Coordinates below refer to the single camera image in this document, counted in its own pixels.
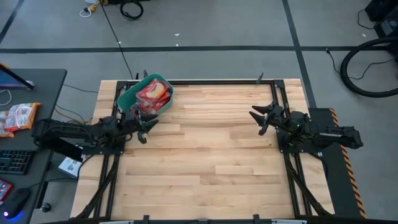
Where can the computer monitor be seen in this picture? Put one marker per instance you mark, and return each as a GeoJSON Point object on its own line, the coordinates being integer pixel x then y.
{"type": "Point", "coordinates": [9, 81]}

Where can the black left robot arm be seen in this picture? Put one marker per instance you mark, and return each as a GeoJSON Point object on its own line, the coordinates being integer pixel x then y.
{"type": "Point", "coordinates": [68, 132]}

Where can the orange snack bag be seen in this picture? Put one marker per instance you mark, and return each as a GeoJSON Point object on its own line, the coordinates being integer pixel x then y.
{"type": "Point", "coordinates": [4, 127]}
{"type": "Point", "coordinates": [23, 116]}

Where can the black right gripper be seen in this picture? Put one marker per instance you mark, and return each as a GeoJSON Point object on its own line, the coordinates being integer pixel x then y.
{"type": "Point", "coordinates": [286, 121]}

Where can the black desk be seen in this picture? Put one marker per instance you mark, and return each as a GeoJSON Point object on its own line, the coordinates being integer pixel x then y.
{"type": "Point", "coordinates": [46, 93]}

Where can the teal plastic basket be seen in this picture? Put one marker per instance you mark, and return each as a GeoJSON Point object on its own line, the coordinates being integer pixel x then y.
{"type": "Point", "coordinates": [127, 99]}

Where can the black aluminium table frame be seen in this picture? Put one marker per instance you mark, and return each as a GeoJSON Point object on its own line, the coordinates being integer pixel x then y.
{"type": "Point", "coordinates": [202, 82]}

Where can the black controller box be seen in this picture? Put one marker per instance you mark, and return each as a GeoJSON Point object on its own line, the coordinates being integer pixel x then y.
{"type": "Point", "coordinates": [66, 154]}

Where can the black hazard-striped base plate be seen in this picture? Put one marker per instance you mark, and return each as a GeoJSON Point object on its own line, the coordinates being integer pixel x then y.
{"type": "Point", "coordinates": [335, 174]}

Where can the red flat packet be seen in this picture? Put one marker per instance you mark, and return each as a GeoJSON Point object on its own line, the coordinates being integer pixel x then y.
{"type": "Point", "coordinates": [4, 189]}

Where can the black equipment case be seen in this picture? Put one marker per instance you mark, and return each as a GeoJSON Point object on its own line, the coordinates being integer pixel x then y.
{"type": "Point", "coordinates": [385, 9]}

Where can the black caster wheel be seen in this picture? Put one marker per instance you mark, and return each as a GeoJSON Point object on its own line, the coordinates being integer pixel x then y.
{"type": "Point", "coordinates": [46, 208]}

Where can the black keyboard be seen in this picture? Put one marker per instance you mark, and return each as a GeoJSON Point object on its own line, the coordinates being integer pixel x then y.
{"type": "Point", "coordinates": [15, 161]}

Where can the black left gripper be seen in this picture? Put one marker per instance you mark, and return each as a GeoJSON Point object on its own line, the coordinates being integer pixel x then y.
{"type": "Point", "coordinates": [129, 124]}

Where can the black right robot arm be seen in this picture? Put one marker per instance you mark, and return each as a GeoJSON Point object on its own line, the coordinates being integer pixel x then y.
{"type": "Point", "coordinates": [335, 137]}

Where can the black computer mouse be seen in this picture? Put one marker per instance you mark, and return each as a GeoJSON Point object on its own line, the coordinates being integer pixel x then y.
{"type": "Point", "coordinates": [15, 202]}

